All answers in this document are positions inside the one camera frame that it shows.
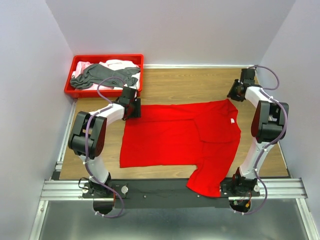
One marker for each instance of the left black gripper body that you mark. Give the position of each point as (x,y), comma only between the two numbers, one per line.
(136,110)

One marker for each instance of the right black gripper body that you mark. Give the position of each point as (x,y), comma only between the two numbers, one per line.
(232,92)

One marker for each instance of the red t shirt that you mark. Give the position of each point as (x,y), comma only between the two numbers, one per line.
(205,135)

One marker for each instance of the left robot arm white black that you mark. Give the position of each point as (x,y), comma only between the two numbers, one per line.
(87,137)

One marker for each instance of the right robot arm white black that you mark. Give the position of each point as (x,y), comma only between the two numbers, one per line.
(269,125)

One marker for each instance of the white t shirt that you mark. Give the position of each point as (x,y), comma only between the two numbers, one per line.
(116,64)

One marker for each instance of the grey t shirt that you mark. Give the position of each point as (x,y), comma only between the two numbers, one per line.
(119,78)

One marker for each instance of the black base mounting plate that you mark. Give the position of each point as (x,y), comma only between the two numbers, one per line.
(170,193)

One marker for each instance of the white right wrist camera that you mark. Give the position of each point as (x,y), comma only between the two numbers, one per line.
(247,76)

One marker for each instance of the aluminium frame rail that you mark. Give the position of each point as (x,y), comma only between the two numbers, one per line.
(273,188)

